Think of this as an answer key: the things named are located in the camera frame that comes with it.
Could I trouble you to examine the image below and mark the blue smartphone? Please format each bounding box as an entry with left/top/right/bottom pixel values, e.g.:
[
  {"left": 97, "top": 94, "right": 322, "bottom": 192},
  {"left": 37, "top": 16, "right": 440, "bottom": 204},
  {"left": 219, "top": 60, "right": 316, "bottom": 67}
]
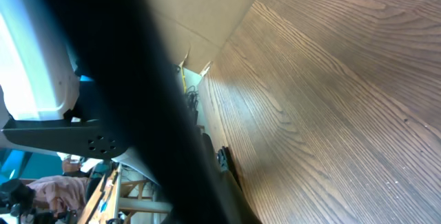
[{"left": 44, "top": 0, "right": 242, "bottom": 223}]

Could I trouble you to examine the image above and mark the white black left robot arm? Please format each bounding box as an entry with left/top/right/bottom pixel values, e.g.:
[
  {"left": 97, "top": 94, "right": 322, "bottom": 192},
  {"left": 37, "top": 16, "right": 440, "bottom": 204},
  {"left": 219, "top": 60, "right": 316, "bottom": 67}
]
[{"left": 1, "top": 0, "right": 80, "bottom": 124}]

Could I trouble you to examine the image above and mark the brown cardboard backdrop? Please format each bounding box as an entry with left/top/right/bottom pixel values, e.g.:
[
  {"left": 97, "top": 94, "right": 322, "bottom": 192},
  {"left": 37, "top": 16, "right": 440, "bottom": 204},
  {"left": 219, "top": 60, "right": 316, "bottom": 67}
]
[{"left": 147, "top": 0, "right": 254, "bottom": 72}]

